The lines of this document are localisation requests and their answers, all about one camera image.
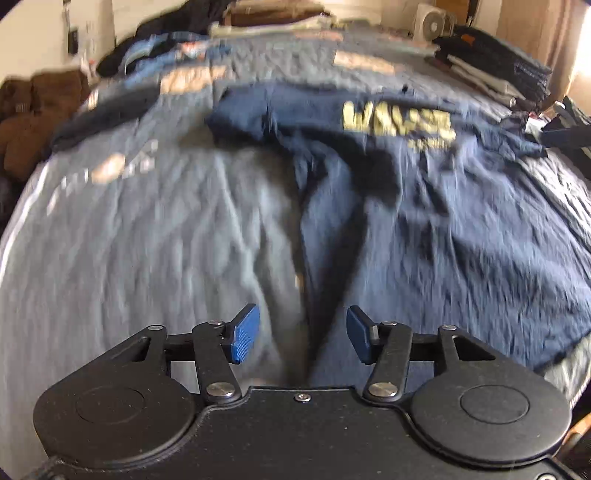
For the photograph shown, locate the brown hooded jacket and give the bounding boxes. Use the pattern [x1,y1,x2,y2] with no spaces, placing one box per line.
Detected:
[0,69,90,183]

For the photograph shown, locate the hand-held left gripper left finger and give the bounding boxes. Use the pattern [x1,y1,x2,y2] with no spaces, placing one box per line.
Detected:
[117,303,260,406]

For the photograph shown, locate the folded black pants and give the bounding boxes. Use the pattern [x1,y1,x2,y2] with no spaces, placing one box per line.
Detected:
[48,85,162,153]

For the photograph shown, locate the white box fan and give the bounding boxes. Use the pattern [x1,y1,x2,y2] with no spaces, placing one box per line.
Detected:
[413,4,458,42]

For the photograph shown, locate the navy t-shirt with yellow print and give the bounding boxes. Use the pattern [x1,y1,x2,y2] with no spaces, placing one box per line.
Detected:
[205,83,591,388]

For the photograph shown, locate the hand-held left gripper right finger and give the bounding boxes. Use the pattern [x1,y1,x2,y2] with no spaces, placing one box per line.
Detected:
[346,305,497,406]

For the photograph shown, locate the light blue printed garment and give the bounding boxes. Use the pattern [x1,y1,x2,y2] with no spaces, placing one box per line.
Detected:
[117,30,232,77]

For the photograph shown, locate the stack of folded dark clothes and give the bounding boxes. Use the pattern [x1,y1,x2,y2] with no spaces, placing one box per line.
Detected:
[425,23,555,112]

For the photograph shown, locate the black jacket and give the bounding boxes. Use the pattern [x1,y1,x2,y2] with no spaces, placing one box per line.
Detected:
[95,0,236,79]

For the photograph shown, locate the stack of folded brown clothes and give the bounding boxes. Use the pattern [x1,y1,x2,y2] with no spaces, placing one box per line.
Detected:
[210,0,342,38]

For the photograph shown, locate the beige curtain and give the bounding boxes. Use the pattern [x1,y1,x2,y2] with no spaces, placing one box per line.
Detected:
[473,0,578,84]

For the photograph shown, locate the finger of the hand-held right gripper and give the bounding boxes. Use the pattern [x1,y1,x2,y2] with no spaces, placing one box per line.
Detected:
[539,128,591,152]

